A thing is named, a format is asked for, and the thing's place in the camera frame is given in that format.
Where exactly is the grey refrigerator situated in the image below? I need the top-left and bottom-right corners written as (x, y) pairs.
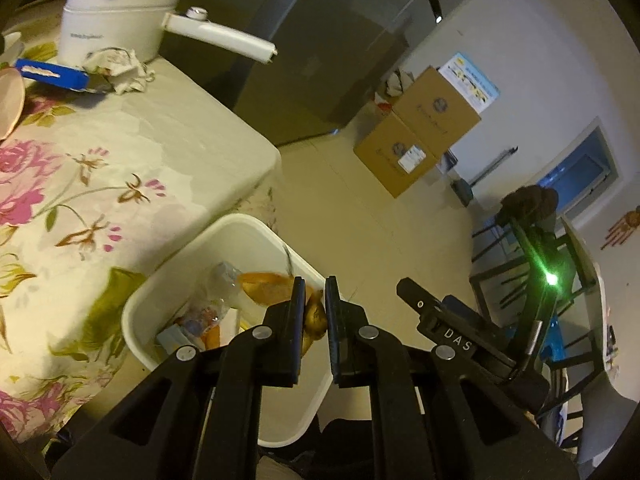
top-left (155, 0), bottom-right (441, 148)

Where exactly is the cardboard box with white label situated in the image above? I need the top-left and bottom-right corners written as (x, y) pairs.
top-left (353, 110), bottom-right (443, 199)

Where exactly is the black chair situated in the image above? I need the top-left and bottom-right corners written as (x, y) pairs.
top-left (470, 185), bottom-right (601, 321)

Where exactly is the white plastic bin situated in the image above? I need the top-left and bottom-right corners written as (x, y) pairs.
top-left (121, 213), bottom-right (333, 448)

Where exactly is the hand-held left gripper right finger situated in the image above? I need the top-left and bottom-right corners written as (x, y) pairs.
top-left (324, 275), bottom-right (581, 480)

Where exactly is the blue window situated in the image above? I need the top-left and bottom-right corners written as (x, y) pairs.
top-left (540, 117), bottom-right (621, 211)

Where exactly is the orange wall sticker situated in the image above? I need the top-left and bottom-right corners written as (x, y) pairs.
top-left (607, 207), bottom-right (640, 251)

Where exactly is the wall poster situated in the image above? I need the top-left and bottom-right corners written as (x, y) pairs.
top-left (439, 51), bottom-right (501, 115)

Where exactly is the clear plastic bottle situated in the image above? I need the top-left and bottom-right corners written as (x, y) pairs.
top-left (177, 260), bottom-right (243, 338)

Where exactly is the blue box with white label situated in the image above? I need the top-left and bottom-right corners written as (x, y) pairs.
top-left (14, 57), bottom-right (113, 95)

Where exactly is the floral tablecloth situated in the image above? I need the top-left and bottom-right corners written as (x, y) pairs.
top-left (0, 2), bottom-right (283, 456)

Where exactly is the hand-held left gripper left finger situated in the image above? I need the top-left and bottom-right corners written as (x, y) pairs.
top-left (50, 276), bottom-right (307, 480)

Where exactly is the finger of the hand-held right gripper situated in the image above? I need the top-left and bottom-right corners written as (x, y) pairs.
top-left (396, 277), bottom-right (518, 378)

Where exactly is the white snack bag orange print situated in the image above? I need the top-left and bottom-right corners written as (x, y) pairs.
top-left (237, 271), bottom-right (321, 311)

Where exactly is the white electric cooking pot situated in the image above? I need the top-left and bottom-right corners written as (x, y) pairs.
top-left (59, 0), bottom-right (278, 66)

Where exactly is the white bowl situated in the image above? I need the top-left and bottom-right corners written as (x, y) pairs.
top-left (0, 31), bottom-right (25, 68)

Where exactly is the brown cloth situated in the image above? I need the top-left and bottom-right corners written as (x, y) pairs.
top-left (500, 185), bottom-right (560, 221)

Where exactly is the plain cardboard box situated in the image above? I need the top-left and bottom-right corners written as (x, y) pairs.
top-left (392, 66), bottom-right (482, 161)

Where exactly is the crumpled printed paper wrapper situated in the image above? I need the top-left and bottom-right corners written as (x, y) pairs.
top-left (82, 46), bottom-right (155, 95)

